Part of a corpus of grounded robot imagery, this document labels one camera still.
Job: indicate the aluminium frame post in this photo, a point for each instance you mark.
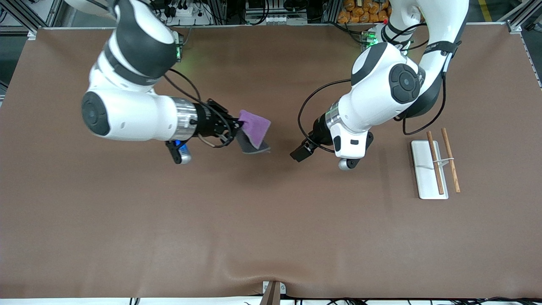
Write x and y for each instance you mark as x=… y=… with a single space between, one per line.
x=42 y=17
x=514 y=19

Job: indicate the pile of orange packets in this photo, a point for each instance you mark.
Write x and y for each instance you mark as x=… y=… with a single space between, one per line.
x=360 y=12

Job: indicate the purple and grey towel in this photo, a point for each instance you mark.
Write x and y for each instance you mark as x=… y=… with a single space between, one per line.
x=254 y=127

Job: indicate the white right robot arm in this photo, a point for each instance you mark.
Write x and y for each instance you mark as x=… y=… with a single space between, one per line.
x=127 y=114

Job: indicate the white power strip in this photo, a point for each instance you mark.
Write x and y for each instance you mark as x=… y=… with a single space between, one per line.
x=186 y=12

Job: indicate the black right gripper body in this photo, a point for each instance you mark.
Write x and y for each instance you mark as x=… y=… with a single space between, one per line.
x=206 y=120

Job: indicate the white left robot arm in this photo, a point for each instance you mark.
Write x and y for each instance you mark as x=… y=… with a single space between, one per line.
x=381 y=93

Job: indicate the white rack with wooden bars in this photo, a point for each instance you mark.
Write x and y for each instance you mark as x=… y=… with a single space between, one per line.
x=425 y=169

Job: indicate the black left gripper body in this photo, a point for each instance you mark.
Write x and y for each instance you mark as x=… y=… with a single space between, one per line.
x=320 y=131

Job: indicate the metal table edge bracket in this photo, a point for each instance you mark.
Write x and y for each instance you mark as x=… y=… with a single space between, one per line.
x=273 y=292

